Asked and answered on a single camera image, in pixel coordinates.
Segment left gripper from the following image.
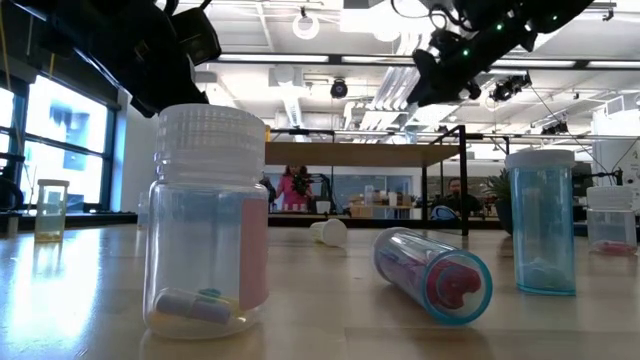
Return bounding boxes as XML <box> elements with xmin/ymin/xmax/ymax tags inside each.
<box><xmin>99</xmin><ymin>9</ymin><xmax>209</xmax><ymax>119</ymax></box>

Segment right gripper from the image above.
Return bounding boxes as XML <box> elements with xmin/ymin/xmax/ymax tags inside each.
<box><xmin>407</xmin><ymin>29</ymin><xmax>501</xmax><ymax>108</ymax></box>

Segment yellow-orange pill vial white cap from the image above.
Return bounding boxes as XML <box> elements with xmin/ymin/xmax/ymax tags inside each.
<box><xmin>33</xmin><ymin>178</ymin><xmax>71</xmax><ymax>245</ymax></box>

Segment blue pill vial white cap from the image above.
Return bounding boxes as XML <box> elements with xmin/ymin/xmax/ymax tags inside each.
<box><xmin>503</xmin><ymin>148</ymin><xmax>578</xmax><ymax>297</ymax></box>

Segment clear bottle white ribbed cap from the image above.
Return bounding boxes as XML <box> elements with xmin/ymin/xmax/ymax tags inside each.
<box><xmin>308</xmin><ymin>217</ymin><xmax>349</xmax><ymax>248</ymax></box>

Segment blue vial with red pills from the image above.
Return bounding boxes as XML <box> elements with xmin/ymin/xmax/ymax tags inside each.
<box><xmin>372</xmin><ymin>226</ymin><xmax>495</xmax><ymax>327</ymax></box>

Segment clear bottle with pink pills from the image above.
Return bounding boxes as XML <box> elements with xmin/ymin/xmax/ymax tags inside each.
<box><xmin>585</xmin><ymin>185</ymin><xmax>639</xmax><ymax>256</ymax></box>

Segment wooden shelf black metal legs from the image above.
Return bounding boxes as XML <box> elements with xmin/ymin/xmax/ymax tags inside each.
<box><xmin>264</xmin><ymin>124</ymin><xmax>471</xmax><ymax>237</ymax></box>

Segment LED light bar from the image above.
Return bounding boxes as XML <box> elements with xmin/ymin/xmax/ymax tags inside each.
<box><xmin>492</xmin><ymin>59</ymin><xmax>576</xmax><ymax>69</ymax></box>
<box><xmin>217</xmin><ymin>53</ymin><xmax>330</xmax><ymax>64</ymax></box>
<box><xmin>341</xmin><ymin>54</ymin><xmax>416</xmax><ymax>65</ymax></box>

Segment large window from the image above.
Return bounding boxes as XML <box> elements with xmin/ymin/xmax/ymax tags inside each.
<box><xmin>0</xmin><ymin>74</ymin><xmax>119</xmax><ymax>214</ymax></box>

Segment person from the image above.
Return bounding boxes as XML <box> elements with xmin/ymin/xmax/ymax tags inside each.
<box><xmin>432</xmin><ymin>176</ymin><xmax>484</xmax><ymax>219</ymax></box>
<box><xmin>273</xmin><ymin>164</ymin><xmax>314</xmax><ymax>212</ymax></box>

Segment succulent plant black pot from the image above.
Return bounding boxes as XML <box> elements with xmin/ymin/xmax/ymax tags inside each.
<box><xmin>482</xmin><ymin>168</ymin><xmax>514</xmax><ymax>236</ymax></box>

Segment blue round object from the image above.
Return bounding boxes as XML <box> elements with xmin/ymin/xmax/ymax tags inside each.
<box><xmin>430</xmin><ymin>204</ymin><xmax>459</xmax><ymax>222</ymax></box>

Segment cardboard box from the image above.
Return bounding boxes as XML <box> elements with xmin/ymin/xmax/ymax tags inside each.
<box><xmin>348</xmin><ymin>193</ymin><xmax>374</xmax><ymax>219</ymax></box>

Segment black monitor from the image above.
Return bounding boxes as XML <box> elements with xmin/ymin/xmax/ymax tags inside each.
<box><xmin>572</xmin><ymin>160</ymin><xmax>596</xmax><ymax>199</ymax></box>

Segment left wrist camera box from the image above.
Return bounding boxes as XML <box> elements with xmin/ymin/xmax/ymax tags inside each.
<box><xmin>169</xmin><ymin>5</ymin><xmax>224</xmax><ymax>67</ymax></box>

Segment black ceiling camera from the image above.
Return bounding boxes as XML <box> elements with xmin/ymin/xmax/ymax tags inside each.
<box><xmin>329</xmin><ymin>78</ymin><xmax>350</xmax><ymax>100</ymax></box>

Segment white ring light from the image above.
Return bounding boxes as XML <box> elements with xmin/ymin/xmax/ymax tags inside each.
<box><xmin>292</xmin><ymin>12</ymin><xmax>321</xmax><ymax>41</ymax></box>

